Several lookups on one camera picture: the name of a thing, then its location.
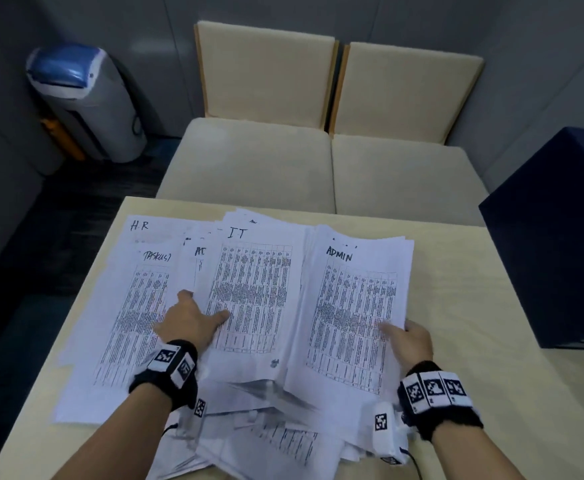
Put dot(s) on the person's left hand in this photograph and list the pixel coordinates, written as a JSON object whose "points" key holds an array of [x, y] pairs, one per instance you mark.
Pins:
{"points": [[187, 324]]}

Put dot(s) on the beige cushioned chair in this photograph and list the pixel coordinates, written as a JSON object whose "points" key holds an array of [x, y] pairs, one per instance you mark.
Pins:
{"points": [[407, 89], [262, 74]]}

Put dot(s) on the stack of printed paper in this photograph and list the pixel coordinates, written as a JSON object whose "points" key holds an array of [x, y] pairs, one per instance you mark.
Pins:
{"points": [[352, 294]]}

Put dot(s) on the orange bottle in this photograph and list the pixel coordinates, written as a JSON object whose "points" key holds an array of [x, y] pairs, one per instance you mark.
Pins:
{"points": [[64, 139]]}

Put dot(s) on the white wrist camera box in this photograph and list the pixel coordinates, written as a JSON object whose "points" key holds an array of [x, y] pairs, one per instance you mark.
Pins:
{"points": [[383, 434], [200, 408]]}

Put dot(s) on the person's right hand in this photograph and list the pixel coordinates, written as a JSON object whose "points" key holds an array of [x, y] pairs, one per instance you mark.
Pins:
{"points": [[414, 347]]}

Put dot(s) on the person's right forearm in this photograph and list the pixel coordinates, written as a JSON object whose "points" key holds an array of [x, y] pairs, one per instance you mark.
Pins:
{"points": [[477, 454]]}

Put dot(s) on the pile of printed paper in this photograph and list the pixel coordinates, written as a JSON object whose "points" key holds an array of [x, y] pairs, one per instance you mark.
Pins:
{"points": [[122, 314]]}

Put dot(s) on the grey bin with blue lid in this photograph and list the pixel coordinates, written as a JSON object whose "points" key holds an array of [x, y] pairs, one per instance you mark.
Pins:
{"points": [[96, 114]]}

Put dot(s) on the person's left forearm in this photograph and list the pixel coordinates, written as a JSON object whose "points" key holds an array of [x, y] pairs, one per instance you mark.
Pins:
{"points": [[127, 444]]}

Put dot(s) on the black marker wristband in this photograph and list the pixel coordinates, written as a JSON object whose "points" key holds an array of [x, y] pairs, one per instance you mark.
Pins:
{"points": [[452, 419], [147, 382]]}

